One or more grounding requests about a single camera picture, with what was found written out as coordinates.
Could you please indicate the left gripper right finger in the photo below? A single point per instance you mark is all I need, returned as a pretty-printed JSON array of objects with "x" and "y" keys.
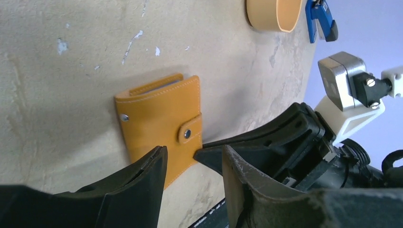
[{"x": 255, "y": 200}]

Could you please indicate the blue black stapler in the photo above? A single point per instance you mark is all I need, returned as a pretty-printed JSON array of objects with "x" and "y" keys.
[{"x": 320, "y": 21}]

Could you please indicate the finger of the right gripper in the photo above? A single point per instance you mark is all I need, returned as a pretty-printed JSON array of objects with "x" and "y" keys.
[{"x": 270, "y": 154}]

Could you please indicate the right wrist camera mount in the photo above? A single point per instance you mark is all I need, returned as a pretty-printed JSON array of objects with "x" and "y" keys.
[{"x": 353, "y": 95}]

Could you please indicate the orange oval tray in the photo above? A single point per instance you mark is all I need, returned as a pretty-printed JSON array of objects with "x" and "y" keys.
[{"x": 274, "y": 15}]

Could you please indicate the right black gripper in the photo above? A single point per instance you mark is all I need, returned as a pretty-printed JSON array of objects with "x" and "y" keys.
[{"x": 323, "y": 165}]

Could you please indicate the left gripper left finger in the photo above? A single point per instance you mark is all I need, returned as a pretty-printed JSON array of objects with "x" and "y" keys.
[{"x": 128, "y": 198}]

